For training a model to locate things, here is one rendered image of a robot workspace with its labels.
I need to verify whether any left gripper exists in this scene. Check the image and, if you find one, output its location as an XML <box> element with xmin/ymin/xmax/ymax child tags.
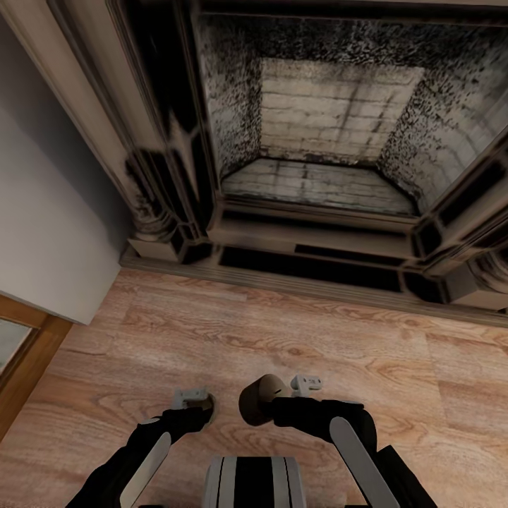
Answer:
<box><xmin>163</xmin><ymin>407</ymin><xmax>212</xmax><ymax>437</ymax></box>

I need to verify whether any pillar candle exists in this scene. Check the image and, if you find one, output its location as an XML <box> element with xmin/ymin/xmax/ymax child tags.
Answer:
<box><xmin>238</xmin><ymin>375</ymin><xmax>289</xmax><ymax>427</ymax></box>
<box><xmin>185</xmin><ymin>393</ymin><xmax>219</xmax><ymax>431</ymax></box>

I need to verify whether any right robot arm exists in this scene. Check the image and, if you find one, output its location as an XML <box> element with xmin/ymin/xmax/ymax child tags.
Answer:
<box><xmin>256</xmin><ymin>375</ymin><xmax>437</xmax><ymax>508</ymax></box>

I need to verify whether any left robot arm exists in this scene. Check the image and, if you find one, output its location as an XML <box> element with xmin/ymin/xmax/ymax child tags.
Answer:
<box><xmin>65</xmin><ymin>389</ymin><xmax>212</xmax><ymax>508</ymax></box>

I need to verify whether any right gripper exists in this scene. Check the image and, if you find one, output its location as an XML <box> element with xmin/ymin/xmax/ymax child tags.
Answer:
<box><xmin>256</xmin><ymin>397</ymin><xmax>315</xmax><ymax>435</ymax></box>

